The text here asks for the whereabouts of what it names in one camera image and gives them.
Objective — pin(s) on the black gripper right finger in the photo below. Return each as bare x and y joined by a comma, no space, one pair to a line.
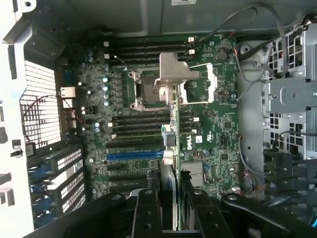
210,218

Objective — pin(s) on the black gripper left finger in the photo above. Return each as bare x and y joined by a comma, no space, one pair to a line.
147,215

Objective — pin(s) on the black expansion slot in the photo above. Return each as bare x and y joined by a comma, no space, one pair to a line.
128,186
128,177

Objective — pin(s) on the silver chipset heat sink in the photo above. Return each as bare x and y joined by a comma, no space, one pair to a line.
194,173

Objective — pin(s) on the blue expansion slot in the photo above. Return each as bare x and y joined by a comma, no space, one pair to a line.
133,156

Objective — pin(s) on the black RAM slot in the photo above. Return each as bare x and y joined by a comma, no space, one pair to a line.
148,46
148,53
138,118
133,143

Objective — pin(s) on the green motherboard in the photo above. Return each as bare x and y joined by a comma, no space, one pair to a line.
218,138

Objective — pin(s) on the black RAM stick with label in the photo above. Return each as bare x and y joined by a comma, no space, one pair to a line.
136,136

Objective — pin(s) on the CPU socket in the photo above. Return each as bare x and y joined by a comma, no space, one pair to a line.
146,91

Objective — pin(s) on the silver socket cover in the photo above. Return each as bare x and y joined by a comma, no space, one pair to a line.
210,84

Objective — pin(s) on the silver drive cage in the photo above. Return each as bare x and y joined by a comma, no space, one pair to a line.
292,94

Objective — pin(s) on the thin locking lever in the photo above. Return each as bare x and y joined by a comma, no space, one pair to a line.
123,65

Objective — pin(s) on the round coin battery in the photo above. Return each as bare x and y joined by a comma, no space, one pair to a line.
220,54

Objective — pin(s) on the open grey PC case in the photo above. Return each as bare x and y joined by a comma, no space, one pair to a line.
148,15

